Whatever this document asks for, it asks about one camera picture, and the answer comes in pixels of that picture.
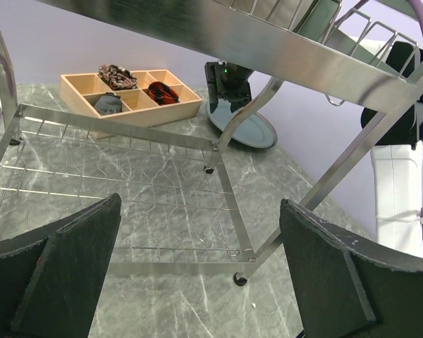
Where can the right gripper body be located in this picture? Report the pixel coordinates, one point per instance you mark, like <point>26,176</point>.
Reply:
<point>227,83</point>

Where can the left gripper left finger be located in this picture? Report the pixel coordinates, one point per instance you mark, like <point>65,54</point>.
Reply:
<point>51,277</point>

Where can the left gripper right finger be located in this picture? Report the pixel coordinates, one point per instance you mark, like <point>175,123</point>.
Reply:
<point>347,285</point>

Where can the teal round plate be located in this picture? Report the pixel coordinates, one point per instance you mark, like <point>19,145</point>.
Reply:
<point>256,132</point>

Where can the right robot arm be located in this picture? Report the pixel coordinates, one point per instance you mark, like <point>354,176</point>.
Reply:
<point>396,159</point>

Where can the metal dish rack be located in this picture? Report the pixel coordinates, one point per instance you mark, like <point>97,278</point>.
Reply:
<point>311,52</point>

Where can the red black fabric roll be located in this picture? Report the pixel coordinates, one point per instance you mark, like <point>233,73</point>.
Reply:
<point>162,94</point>

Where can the wooden compartment tray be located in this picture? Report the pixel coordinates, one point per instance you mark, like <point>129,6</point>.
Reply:
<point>81,91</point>

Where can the patterned fabric roll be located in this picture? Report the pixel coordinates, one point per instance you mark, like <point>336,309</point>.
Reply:
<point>116,77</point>

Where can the grey fabric roll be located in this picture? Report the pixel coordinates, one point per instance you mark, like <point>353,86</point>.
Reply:
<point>108,104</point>

